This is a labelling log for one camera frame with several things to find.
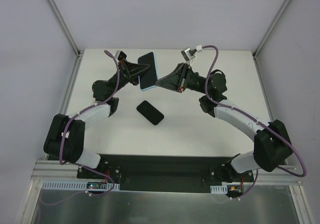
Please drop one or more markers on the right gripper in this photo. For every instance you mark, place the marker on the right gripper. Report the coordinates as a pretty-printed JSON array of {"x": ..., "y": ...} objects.
[{"x": 183, "y": 77}]

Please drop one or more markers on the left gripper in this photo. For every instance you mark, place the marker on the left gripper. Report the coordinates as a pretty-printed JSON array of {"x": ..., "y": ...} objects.
[{"x": 125, "y": 69}]

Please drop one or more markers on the phone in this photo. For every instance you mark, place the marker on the phone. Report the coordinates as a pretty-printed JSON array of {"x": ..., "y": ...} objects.
[{"x": 148, "y": 79}]

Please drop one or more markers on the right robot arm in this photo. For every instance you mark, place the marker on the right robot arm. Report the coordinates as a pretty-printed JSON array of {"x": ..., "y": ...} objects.
[{"x": 269, "y": 139}]

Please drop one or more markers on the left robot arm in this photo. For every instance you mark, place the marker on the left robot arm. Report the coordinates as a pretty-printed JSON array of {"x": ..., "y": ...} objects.
[{"x": 66, "y": 136}]

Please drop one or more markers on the black phone case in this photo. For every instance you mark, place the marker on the black phone case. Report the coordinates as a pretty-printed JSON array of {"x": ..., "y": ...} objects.
[{"x": 148, "y": 111}]

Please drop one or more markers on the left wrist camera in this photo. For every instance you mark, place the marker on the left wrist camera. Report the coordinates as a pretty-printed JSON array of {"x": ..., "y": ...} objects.
[{"x": 120, "y": 55}]

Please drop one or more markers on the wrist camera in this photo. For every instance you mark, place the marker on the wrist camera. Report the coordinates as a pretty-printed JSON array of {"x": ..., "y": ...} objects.
[
  {"x": 120, "y": 55},
  {"x": 189, "y": 54}
]

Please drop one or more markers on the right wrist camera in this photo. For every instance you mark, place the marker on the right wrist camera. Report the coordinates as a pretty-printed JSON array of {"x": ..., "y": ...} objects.
[{"x": 189, "y": 54}]

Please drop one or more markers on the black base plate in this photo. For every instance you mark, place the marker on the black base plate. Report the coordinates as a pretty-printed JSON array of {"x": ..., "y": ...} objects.
[{"x": 148, "y": 173}]

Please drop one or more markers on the right white cable duct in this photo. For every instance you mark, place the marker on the right white cable duct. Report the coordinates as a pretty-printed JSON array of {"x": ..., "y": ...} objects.
[{"x": 219, "y": 189}]

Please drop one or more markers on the white cable duct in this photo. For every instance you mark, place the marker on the white cable duct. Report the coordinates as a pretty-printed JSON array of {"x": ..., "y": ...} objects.
[
  {"x": 68, "y": 185},
  {"x": 219, "y": 189}
]

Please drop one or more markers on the left white cable duct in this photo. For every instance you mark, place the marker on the left white cable duct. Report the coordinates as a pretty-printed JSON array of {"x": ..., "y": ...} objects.
[{"x": 68, "y": 185}]

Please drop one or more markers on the aluminium frame rail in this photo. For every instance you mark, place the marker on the aluminium frame rail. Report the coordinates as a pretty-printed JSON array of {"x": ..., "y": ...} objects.
[{"x": 52, "y": 170}]

